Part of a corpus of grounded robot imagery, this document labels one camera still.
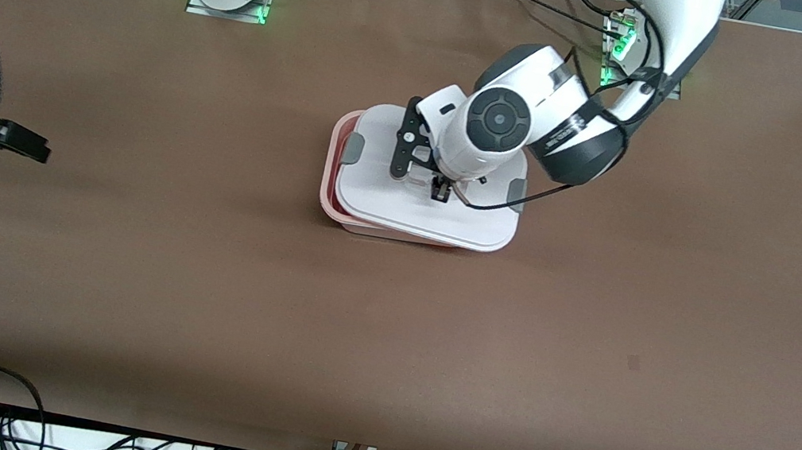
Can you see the white box lid grey latches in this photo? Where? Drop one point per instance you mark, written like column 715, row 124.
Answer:
column 434, row 218

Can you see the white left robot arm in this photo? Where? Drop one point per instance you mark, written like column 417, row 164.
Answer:
column 498, row 120

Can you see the pink storage box base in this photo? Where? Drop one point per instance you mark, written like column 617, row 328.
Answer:
column 328, row 181

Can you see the brown table cover sheet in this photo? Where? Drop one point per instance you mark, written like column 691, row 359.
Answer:
column 580, row 414

